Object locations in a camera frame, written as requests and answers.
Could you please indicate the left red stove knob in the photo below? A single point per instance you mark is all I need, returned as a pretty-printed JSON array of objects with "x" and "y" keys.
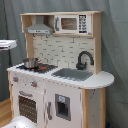
[{"x": 15, "y": 79}]

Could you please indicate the black toy stovetop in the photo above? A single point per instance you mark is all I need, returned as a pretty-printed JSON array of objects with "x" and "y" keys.
[{"x": 41, "y": 68}]

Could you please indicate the red stove knob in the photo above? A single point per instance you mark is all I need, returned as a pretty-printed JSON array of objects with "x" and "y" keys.
[
  {"x": 15, "y": 79},
  {"x": 34, "y": 84}
]

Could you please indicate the silver toy pot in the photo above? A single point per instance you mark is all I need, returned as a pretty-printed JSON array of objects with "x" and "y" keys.
[{"x": 31, "y": 62}]

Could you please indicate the white oven door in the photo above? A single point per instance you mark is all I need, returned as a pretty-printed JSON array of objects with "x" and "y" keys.
[{"x": 28, "y": 102}]

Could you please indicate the grey toy sink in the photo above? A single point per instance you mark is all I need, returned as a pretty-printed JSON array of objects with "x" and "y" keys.
[{"x": 72, "y": 74}]

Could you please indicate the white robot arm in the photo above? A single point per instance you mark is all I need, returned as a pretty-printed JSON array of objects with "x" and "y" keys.
[{"x": 19, "y": 121}]

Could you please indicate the grey range hood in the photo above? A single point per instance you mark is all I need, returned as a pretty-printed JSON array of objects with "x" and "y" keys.
[{"x": 39, "y": 27}]

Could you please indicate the white fridge door with dispenser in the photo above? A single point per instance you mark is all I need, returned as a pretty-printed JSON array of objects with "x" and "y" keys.
[{"x": 63, "y": 106}]

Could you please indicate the white microwave door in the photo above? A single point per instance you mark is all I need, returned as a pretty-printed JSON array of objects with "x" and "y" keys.
[{"x": 66, "y": 24}]

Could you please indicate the right red stove knob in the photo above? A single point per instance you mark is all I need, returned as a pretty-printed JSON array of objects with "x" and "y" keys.
[{"x": 34, "y": 84}]

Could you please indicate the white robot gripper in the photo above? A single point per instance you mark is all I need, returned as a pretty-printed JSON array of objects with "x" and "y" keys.
[{"x": 7, "y": 44}]

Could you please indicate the black toy faucet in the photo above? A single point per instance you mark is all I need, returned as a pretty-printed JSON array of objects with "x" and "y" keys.
[{"x": 82, "y": 63}]

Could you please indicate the wooden toy kitchen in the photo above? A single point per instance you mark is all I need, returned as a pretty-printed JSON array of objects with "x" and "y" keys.
[{"x": 62, "y": 50}]

